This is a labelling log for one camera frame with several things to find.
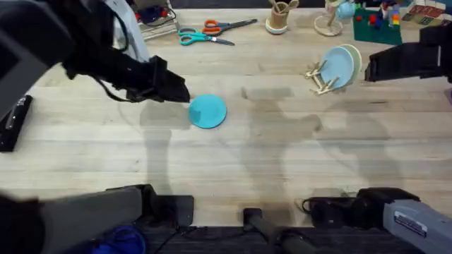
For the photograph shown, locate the small wooden peg rack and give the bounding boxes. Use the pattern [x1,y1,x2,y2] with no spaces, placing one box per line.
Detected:
[304,59,342,97]

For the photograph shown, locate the pale green round plate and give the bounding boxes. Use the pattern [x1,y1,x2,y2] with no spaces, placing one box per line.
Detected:
[339,43,363,86]

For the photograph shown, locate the teal round plate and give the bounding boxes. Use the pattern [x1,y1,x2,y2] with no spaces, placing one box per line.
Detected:
[187,93,228,130]

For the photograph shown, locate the wooden cup stand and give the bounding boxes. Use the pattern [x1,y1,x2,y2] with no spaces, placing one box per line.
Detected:
[313,0,344,37]

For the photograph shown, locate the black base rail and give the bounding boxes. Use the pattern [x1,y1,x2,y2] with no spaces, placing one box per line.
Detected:
[132,224,424,254]

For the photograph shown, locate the black cylindrical tube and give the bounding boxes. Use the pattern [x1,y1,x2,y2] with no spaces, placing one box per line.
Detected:
[242,207,321,254]

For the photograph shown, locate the metal wire tray with items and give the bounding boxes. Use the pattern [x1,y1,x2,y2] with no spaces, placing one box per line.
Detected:
[133,0,180,41]

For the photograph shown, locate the orange-handled scissors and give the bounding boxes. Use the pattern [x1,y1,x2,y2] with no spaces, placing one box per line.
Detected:
[202,18,258,37]

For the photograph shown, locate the box with coloured cards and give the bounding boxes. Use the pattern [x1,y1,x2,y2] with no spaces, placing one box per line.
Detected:
[401,0,452,28]

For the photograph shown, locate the light blue cup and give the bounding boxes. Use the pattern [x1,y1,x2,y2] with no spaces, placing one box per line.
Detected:
[335,0,357,20]

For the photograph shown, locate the green board with toy blocks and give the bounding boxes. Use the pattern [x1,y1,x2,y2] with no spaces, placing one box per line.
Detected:
[352,2,404,47]

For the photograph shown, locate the wooden cutlery holder with utensils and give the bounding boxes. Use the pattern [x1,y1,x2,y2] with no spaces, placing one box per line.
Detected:
[265,0,300,36]

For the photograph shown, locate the light blue round plate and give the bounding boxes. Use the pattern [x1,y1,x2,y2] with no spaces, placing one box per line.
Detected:
[319,46,355,90]

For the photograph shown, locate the blue cable coil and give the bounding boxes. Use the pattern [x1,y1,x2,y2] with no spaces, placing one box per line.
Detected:
[90,224,148,254]

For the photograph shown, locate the teal-handled scissors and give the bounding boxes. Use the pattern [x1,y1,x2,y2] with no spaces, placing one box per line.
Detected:
[177,27,236,47]

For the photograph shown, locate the black flat tool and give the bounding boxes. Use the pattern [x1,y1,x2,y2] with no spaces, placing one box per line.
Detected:
[0,94,34,153]

